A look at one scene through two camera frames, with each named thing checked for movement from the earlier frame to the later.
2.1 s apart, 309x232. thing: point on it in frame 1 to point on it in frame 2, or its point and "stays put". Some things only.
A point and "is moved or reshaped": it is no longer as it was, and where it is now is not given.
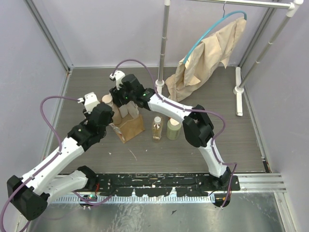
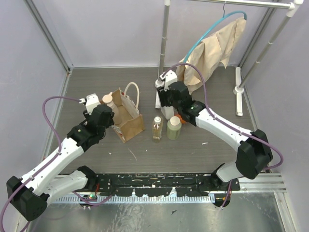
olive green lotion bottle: [174, 128] stays put
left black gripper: [101, 112] stays put
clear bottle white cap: [157, 129] stays put
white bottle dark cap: [123, 110] is moved or reshaped
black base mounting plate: [152, 185] stays put
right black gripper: [116, 94] to [163, 95]
